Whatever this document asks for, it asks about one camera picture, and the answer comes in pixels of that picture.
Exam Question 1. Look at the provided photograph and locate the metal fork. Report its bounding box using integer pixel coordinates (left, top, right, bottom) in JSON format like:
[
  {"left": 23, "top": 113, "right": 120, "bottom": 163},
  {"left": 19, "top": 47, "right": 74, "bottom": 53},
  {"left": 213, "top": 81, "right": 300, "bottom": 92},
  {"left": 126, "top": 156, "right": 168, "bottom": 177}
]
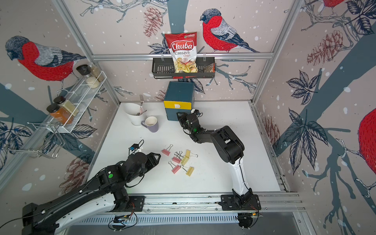
[{"left": 140, "top": 95, "right": 144, "bottom": 115}]

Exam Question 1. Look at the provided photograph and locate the white utensil cup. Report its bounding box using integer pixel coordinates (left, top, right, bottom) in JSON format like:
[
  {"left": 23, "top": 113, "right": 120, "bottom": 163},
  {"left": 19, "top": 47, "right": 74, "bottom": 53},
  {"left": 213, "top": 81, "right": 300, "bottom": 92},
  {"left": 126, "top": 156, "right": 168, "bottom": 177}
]
[{"left": 121, "top": 103, "right": 146, "bottom": 126}]

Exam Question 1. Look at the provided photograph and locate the white wire spice shelf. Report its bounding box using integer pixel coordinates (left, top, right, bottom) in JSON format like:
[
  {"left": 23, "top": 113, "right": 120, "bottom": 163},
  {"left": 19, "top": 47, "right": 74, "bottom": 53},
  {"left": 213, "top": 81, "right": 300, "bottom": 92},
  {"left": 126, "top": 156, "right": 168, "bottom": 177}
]
[{"left": 48, "top": 71, "right": 107, "bottom": 133}]

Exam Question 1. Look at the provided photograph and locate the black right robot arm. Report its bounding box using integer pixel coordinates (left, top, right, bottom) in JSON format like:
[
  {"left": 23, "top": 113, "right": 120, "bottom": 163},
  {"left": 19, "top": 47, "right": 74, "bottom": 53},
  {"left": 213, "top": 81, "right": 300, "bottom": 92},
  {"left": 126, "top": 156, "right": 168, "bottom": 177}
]
[{"left": 177, "top": 111, "right": 254, "bottom": 210}]

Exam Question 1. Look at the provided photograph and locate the red Chuba cassava chips bag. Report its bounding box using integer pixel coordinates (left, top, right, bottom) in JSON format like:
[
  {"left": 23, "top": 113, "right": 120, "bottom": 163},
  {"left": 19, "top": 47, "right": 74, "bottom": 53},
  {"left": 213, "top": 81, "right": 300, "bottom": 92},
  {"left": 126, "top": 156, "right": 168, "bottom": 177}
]
[{"left": 165, "top": 32, "right": 198, "bottom": 73}]

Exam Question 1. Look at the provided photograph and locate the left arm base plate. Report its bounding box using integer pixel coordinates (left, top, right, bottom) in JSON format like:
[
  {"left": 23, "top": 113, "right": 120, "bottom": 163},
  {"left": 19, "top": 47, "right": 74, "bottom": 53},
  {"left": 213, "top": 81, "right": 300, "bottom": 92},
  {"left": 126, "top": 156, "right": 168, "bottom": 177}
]
[{"left": 109, "top": 196, "right": 146, "bottom": 212}]

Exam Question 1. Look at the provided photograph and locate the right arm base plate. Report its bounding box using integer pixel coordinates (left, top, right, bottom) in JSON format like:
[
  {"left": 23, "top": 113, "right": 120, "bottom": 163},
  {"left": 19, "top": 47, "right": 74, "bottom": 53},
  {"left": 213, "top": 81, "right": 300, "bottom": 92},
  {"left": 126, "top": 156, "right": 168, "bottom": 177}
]
[{"left": 218, "top": 194, "right": 261, "bottom": 211}]

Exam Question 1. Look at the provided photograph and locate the teal drawer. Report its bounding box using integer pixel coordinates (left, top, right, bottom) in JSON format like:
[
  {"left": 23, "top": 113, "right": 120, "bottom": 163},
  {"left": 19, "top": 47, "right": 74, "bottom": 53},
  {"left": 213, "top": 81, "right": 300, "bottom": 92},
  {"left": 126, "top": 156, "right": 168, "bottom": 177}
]
[{"left": 165, "top": 108, "right": 180, "bottom": 119}]

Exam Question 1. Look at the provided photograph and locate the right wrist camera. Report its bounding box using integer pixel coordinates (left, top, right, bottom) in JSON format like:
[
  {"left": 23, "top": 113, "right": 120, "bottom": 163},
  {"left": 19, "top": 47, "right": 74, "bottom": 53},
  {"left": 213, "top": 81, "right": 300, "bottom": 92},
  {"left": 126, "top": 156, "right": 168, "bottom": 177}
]
[{"left": 191, "top": 109, "right": 200, "bottom": 116}]

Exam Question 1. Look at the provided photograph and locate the orange spice jar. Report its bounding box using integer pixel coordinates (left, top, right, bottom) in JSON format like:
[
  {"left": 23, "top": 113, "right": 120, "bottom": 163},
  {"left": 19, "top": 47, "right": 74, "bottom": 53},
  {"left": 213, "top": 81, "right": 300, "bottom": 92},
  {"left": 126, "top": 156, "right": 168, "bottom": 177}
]
[{"left": 47, "top": 103, "right": 73, "bottom": 125}]

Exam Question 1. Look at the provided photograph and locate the small clear spice jar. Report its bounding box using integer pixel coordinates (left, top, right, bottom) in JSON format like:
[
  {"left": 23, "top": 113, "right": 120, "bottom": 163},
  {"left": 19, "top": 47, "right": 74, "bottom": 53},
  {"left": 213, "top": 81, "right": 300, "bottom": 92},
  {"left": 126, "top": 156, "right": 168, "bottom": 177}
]
[{"left": 89, "top": 63, "right": 104, "bottom": 82}]

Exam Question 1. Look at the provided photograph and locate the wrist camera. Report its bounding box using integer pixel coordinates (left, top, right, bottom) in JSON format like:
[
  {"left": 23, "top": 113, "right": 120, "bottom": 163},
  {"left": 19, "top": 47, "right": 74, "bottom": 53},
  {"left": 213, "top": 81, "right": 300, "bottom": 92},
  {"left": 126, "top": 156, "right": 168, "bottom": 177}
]
[
  {"left": 191, "top": 109, "right": 200, "bottom": 116},
  {"left": 128, "top": 144, "right": 142, "bottom": 155}
]

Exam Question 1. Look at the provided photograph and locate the black wire wall basket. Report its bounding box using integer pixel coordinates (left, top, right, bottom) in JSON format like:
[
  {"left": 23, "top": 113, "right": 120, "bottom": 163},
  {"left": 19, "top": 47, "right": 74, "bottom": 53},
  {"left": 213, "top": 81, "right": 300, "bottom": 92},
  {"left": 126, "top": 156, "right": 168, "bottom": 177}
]
[{"left": 152, "top": 57, "right": 215, "bottom": 79}]

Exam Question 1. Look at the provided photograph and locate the yellow binder clip lower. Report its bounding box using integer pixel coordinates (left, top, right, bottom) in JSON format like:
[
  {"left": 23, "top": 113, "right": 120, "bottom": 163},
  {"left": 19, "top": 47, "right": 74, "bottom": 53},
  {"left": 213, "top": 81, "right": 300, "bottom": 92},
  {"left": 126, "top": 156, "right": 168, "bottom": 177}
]
[{"left": 181, "top": 165, "right": 194, "bottom": 176}]

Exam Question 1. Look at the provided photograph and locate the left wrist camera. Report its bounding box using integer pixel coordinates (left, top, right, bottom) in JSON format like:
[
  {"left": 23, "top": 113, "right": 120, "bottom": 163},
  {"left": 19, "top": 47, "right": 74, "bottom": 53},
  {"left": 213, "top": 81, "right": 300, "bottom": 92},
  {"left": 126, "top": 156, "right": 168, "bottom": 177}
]
[{"left": 128, "top": 144, "right": 142, "bottom": 155}]

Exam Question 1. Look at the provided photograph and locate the beige spice jar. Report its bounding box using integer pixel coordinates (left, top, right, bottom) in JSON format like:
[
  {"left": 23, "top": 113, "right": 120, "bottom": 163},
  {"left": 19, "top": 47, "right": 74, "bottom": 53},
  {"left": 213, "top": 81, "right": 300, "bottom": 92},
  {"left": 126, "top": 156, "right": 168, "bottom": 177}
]
[{"left": 53, "top": 96, "right": 79, "bottom": 117}]

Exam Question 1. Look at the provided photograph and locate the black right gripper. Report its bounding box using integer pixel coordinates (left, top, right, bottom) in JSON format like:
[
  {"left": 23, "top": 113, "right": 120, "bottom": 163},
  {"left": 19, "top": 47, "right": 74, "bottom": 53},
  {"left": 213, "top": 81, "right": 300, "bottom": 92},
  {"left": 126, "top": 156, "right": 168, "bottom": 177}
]
[{"left": 175, "top": 112, "right": 193, "bottom": 136}]

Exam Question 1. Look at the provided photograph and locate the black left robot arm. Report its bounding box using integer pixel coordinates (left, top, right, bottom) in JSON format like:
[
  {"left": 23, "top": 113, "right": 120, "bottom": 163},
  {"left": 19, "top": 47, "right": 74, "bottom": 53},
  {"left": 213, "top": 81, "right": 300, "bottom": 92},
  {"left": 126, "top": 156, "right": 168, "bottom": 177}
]
[{"left": 22, "top": 152, "right": 161, "bottom": 235}]

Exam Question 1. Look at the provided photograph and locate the yellow binder clip upper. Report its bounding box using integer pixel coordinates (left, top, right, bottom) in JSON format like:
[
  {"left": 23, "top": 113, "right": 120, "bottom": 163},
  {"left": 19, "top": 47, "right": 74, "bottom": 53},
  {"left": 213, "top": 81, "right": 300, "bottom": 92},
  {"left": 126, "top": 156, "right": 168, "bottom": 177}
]
[{"left": 181, "top": 149, "right": 198, "bottom": 165}]

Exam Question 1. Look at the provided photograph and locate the wire rack hanger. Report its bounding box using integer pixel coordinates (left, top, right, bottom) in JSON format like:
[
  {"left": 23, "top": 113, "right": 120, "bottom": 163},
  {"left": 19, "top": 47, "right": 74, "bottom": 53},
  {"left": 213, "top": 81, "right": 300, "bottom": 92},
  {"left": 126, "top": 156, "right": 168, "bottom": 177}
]
[{"left": 1, "top": 122, "right": 66, "bottom": 159}]

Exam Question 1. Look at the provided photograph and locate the purple mug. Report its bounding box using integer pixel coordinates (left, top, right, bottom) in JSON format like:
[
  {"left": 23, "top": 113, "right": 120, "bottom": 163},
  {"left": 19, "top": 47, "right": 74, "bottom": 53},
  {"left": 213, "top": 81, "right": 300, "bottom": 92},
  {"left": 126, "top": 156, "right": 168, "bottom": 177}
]
[{"left": 141, "top": 116, "right": 159, "bottom": 133}]

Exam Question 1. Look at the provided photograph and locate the teal drawer cabinet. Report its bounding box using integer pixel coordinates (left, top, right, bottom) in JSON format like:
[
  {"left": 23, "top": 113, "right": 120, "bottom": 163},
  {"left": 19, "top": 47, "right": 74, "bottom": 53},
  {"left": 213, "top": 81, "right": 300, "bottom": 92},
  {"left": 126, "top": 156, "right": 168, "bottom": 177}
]
[{"left": 164, "top": 81, "right": 194, "bottom": 121}]

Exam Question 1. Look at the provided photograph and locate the yellow binder clip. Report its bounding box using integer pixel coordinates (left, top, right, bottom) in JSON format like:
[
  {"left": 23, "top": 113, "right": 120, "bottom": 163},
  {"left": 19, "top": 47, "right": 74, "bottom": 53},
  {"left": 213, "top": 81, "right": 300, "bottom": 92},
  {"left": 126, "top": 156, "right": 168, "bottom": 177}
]
[
  {"left": 181, "top": 149, "right": 198, "bottom": 165},
  {"left": 181, "top": 165, "right": 194, "bottom": 176}
]

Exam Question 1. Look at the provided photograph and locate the pink binder clip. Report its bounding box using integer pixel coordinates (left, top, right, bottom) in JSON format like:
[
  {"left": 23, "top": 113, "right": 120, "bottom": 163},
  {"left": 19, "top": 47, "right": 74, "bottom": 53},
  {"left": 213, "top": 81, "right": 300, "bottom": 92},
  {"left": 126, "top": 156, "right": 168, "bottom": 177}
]
[
  {"left": 161, "top": 144, "right": 173, "bottom": 156},
  {"left": 168, "top": 161, "right": 181, "bottom": 174},
  {"left": 172, "top": 151, "right": 184, "bottom": 164}
]

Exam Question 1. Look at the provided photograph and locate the black lid spice jar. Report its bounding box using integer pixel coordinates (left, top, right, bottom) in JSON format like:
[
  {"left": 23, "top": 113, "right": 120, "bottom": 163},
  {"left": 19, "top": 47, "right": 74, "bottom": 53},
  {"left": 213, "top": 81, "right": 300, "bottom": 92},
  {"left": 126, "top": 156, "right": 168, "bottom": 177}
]
[{"left": 76, "top": 65, "right": 100, "bottom": 89}]

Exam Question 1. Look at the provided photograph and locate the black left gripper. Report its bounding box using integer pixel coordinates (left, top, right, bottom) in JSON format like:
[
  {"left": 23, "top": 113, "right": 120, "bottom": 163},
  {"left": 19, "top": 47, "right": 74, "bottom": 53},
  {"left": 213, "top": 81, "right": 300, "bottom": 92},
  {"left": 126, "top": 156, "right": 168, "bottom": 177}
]
[{"left": 127, "top": 151, "right": 163, "bottom": 183}]

